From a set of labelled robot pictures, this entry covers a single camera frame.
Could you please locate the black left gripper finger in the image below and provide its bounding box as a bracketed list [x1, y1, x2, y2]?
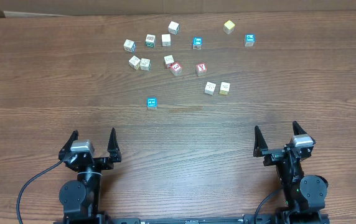
[59, 130, 78, 153]
[107, 128, 121, 158]

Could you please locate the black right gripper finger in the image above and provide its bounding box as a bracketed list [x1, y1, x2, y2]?
[253, 126, 268, 153]
[293, 121, 307, 136]

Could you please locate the blue top wooden block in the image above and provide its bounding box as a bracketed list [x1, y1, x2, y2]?
[147, 98, 157, 110]

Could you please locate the red 3 wooden block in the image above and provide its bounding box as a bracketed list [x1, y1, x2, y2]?
[170, 62, 182, 76]

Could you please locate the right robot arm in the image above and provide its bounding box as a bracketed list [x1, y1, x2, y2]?
[245, 121, 330, 224]

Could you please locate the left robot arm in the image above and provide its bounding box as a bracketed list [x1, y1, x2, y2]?
[59, 129, 122, 223]

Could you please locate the wooden block yellow K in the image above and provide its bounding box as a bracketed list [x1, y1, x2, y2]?
[219, 82, 230, 95]

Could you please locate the plain wooden block yellow side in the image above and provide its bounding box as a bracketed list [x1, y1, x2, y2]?
[204, 82, 216, 95]

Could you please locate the wooden block green edge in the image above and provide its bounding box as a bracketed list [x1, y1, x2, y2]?
[140, 58, 151, 71]

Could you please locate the wooden block far left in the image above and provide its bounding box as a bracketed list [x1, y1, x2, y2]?
[129, 55, 141, 70]

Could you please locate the red Y wooden block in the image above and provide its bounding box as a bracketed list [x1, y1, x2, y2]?
[196, 63, 207, 76]

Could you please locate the blue top turtle block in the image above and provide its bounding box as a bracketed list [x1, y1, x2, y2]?
[244, 34, 255, 47]

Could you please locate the wooden block red side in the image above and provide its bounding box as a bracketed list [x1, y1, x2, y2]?
[164, 55, 175, 68]

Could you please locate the wooden block blue side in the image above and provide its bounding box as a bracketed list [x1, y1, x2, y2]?
[123, 39, 136, 52]

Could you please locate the blue top middle block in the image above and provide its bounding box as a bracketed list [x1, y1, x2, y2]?
[192, 37, 202, 50]

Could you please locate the green sided wooden block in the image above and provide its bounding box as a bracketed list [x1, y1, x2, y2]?
[145, 34, 156, 47]

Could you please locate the yellow top wooden block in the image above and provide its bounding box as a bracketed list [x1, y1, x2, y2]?
[223, 20, 235, 34]

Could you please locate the plain top wooden block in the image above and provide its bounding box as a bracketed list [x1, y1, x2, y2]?
[161, 34, 171, 47]

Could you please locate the wooden block J side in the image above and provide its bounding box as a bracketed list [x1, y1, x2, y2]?
[168, 21, 179, 35]

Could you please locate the brown cardboard backdrop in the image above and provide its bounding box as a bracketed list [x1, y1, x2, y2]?
[0, 0, 356, 17]

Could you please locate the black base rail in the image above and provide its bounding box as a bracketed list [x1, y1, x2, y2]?
[53, 213, 330, 224]

